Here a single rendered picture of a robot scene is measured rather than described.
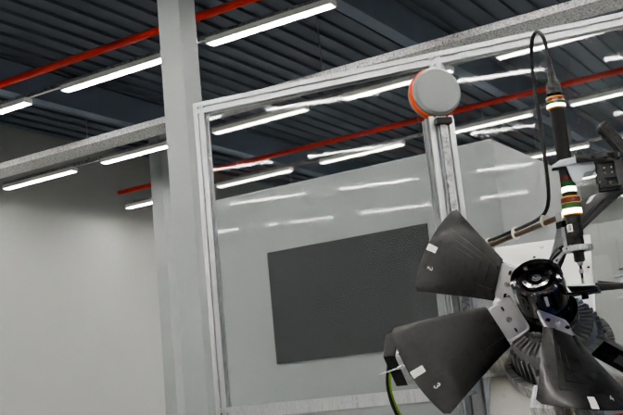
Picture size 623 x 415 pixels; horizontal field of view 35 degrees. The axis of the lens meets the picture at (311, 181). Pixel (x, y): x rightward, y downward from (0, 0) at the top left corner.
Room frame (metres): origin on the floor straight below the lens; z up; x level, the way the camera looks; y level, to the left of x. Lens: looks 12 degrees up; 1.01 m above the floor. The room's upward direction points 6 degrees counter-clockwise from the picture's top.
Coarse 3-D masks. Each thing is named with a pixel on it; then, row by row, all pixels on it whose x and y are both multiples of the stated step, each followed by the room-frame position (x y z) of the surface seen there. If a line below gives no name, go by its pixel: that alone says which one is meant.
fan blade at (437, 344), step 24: (456, 312) 2.29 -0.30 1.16; (480, 312) 2.29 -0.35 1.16; (408, 336) 2.30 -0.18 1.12; (432, 336) 2.29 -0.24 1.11; (456, 336) 2.28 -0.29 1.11; (480, 336) 2.29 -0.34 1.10; (504, 336) 2.29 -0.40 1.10; (408, 360) 2.28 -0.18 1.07; (432, 360) 2.28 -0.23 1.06; (456, 360) 2.28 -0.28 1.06; (480, 360) 2.29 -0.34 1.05; (456, 384) 2.27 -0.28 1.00
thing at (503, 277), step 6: (504, 264) 2.36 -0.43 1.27; (504, 270) 2.37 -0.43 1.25; (504, 276) 2.37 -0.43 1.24; (510, 276) 2.36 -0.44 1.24; (498, 282) 2.39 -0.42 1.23; (504, 282) 2.37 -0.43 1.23; (498, 288) 2.39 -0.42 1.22; (504, 288) 2.38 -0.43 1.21; (510, 288) 2.37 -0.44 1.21; (498, 294) 2.39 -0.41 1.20; (510, 294) 2.37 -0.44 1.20
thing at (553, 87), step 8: (552, 72) 2.27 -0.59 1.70; (552, 80) 2.27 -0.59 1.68; (552, 88) 2.26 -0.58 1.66; (560, 88) 2.27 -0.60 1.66; (568, 216) 2.27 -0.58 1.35; (576, 216) 2.26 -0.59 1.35; (568, 224) 2.27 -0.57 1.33; (576, 224) 2.26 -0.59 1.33; (568, 232) 2.27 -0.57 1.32; (576, 232) 2.26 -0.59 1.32; (576, 240) 2.26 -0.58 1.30; (576, 256) 2.27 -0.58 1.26; (584, 256) 2.27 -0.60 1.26
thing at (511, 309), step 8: (496, 304) 2.29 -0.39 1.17; (504, 304) 2.30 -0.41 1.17; (512, 304) 2.30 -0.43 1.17; (496, 312) 2.30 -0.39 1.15; (504, 312) 2.30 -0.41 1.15; (512, 312) 2.30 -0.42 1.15; (520, 312) 2.30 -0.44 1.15; (496, 320) 2.30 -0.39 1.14; (504, 320) 2.30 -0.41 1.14; (520, 320) 2.30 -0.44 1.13; (504, 328) 2.30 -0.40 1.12; (512, 328) 2.30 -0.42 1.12; (520, 328) 2.30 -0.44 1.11; (528, 328) 2.31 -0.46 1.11; (512, 336) 2.30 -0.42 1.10
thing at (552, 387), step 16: (544, 336) 2.17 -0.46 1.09; (560, 336) 2.20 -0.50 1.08; (576, 336) 2.23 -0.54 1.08; (544, 352) 2.14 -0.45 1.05; (560, 352) 2.15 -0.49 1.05; (576, 352) 2.18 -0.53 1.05; (544, 368) 2.11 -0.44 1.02; (560, 368) 2.12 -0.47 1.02; (576, 368) 2.13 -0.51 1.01; (592, 368) 2.16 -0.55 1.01; (544, 384) 2.08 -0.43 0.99; (560, 384) 2.08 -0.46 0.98; (576, 384) 2.09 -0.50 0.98; (592, 384) 2.11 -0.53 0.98; (608, 384) 2.13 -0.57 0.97; (544, 400) 2.05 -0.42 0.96; (560, 400) 2.06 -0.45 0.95; (576, 400) 2.06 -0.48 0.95; (608, 400) 2.09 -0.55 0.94
